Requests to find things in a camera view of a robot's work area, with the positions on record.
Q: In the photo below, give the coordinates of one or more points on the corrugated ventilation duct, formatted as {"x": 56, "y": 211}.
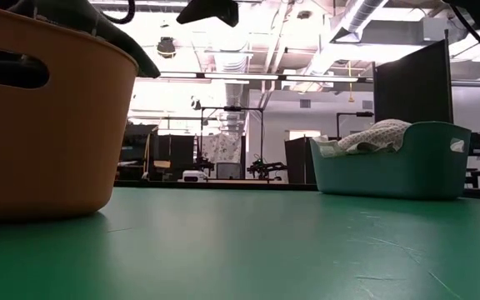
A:
{"x": 231, "y": 66}

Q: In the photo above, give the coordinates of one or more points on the green plastic basket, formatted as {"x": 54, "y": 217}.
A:
{"x": 390, "y": 175}

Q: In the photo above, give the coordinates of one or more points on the small black monitor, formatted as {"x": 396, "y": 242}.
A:
{"x": 476, "y": 144}

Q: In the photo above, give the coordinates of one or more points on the black distant robot arm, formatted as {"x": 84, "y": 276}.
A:
{"x": 265, "y": 168}

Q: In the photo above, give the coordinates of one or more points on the orange plastic basket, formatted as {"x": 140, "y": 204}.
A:
{"x": 56, "y": 137}

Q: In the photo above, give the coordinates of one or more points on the small white box device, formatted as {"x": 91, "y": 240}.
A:
{"x": 194, "y": 176}

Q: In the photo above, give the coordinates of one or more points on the black metal frame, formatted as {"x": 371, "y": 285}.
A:
{"x": 358, "y": 113}
{"x": 231, "y": 108}

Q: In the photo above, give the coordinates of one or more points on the light grey waffle towel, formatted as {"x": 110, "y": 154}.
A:
{"x": 377, "y": 135}

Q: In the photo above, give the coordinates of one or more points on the black partition panel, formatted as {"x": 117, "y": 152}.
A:
{"x": 415, "y": 83}

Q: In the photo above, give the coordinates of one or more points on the patterned white sheet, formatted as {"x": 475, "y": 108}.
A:
{"x": 223, "y": 148}

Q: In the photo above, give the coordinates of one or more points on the plain white towel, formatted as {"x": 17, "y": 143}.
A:
{"x": 325, "y": 146}

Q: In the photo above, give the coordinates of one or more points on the black cabinet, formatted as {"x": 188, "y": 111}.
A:
{"x": 298, "y": 160}

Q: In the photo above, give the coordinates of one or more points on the ceiling light strip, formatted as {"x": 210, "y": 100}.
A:
{"x": 177, "y": 75}
{"x": 240, "y": 76}
{"x": 323, "y": 78}

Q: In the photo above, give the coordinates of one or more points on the black square screen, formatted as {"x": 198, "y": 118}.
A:
{"x": 177, "y": 152}

